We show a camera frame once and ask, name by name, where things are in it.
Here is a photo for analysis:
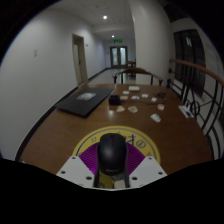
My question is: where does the black cable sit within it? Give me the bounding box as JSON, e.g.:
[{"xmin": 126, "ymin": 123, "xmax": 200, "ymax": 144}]
[{"xmin": 120, "ymin": 91, "xmax": 194, "ymax": 118}]

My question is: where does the glass double door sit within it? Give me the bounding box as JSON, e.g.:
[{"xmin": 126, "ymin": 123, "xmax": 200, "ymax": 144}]
[{"xmin": 110, "ymin": 45, "xmax": 129, "ymax": 69}]

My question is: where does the white side door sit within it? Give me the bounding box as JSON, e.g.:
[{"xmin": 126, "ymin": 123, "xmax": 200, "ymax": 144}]
[{"xmin": 71, "ymin": 33, "xmax": 89, "ymax": 87}]

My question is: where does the round yellow cartoon mouse pad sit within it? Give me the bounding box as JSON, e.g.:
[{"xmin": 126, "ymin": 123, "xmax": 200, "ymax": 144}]
[{"xmin": 72, "ymin": 125, "xmax": 162, "ymax": 190}]

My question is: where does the dark window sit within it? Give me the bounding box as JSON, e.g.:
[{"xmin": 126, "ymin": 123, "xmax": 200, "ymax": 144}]
[{"xmin": 173, "ymin": 29, "xmax": 206, "ymax": 98}]

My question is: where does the black computer mouse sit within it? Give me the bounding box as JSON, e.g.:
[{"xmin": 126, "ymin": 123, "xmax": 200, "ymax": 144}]
[{"xmin": 96, "ymin": 132, "xmax": 129, "ymax": 176}]

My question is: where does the wooden armchair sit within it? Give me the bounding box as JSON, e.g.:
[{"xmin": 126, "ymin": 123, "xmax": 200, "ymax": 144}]
[{"xmin": 113, "ymin": 67, "xmax": 164, "ymax": 87}]

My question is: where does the black closed laptop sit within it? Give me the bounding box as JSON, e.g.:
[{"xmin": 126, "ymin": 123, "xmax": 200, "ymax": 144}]
[{"xmin": 54, "ymin": 87, "xmax": 115, "ymax": 118}]

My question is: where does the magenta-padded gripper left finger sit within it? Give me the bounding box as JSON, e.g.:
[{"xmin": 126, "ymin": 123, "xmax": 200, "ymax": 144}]
[{"xmin": 56, "ymin": 142, "xmax": 100, "ymax": 189}]

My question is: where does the black railing with wooden handrail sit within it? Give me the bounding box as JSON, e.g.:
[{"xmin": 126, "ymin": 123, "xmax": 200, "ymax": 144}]
[{"xmin": 166, "ymin": 58, "xmax": 224, "ymax": 161}]

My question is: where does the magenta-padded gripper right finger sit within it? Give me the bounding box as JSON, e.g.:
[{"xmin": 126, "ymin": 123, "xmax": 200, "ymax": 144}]
[{"xmin": 126, "ymin": 142, "xmax": 168, "ymax": 190}]

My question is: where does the small black box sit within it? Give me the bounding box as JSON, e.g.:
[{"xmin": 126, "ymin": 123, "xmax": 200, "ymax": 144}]
[{"xmin": 108, "ymin": 94, "xmax": 122, "ymax": 106}]

